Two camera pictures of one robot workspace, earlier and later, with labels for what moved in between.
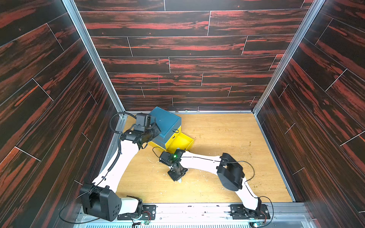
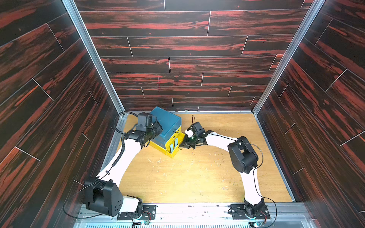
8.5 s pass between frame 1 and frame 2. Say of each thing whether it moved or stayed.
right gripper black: moved
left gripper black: stayed
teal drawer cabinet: stayed
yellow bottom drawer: stayed
